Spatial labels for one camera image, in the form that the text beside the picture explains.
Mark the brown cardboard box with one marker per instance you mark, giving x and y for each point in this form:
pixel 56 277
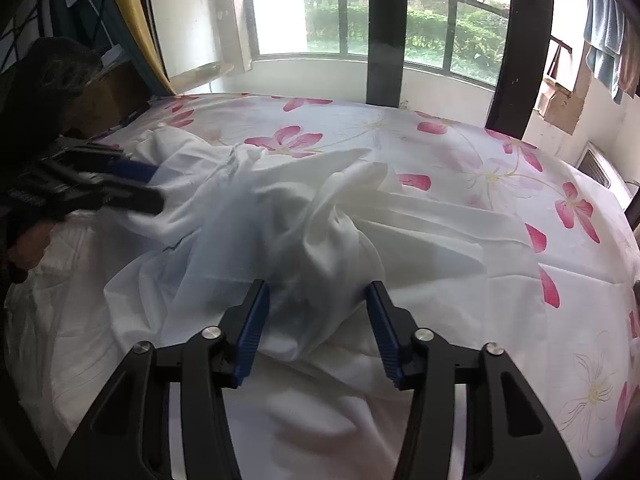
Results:
pixel 117 95

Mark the yellow curtain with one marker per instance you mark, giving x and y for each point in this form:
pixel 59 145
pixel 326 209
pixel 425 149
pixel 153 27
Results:
pixel 140 25

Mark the hanging beige garment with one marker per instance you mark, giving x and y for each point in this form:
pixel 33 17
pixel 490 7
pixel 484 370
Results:
pixel 627 65

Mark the black sliding door frame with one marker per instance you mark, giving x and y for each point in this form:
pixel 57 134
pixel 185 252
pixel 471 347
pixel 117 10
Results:
pixel 386 30
pixel 522 45

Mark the balcony cardboard box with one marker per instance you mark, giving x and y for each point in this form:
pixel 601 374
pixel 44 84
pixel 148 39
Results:
pixel 565 102

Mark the dark blue curtain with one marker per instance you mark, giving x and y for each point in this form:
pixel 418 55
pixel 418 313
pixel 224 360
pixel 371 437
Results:
pixel 75 25

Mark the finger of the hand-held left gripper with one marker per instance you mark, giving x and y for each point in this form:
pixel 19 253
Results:
pixel 135 201
pixel 135 170

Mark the person's left hand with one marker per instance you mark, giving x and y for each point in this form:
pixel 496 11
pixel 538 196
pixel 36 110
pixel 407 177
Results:
pixel 32 245

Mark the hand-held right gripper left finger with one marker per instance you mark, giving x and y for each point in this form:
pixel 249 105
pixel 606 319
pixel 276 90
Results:
pixel 250 332

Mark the dark balcony railing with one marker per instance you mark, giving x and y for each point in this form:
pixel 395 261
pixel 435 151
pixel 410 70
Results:
pixel 344 20

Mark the white hooded jacket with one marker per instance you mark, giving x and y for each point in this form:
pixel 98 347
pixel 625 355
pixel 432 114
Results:
pixel 310 220

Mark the white air conditioner unit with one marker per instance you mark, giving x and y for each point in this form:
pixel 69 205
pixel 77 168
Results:
pixel 602 172

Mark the pink floral bed sheet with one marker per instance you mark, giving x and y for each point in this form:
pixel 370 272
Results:
pixel 575 210

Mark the hanging light blue towel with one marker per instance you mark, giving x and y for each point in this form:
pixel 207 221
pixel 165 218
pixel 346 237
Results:
pixel 602 25

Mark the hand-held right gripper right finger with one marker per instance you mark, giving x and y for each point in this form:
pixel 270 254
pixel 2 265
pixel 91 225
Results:
pixel 386 335

